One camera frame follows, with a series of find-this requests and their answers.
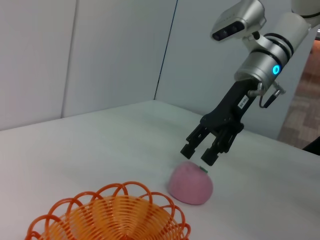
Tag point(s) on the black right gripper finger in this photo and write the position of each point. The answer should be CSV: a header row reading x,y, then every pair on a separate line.
x,y
193,145
216,150

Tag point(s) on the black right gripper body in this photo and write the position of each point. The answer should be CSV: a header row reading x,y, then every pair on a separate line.
x,y
230,112

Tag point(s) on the pink plush peach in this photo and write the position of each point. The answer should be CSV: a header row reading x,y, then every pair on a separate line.
x,y
190,185

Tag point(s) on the orange woven plastic basket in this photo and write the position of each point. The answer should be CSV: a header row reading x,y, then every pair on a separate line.
x,y
120,217

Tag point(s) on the black furniture piece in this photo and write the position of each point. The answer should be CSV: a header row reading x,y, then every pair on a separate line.
x,y
313,147

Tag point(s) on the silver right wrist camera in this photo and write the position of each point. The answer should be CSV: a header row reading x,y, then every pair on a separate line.
x,y
232,27

